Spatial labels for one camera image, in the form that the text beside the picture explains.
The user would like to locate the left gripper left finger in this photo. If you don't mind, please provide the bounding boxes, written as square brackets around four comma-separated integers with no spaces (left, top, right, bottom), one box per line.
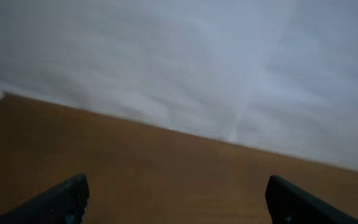
[0,173,90,224]

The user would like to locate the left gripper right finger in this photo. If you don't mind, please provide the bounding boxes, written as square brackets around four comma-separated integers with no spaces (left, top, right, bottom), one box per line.
[264,174,358,224]

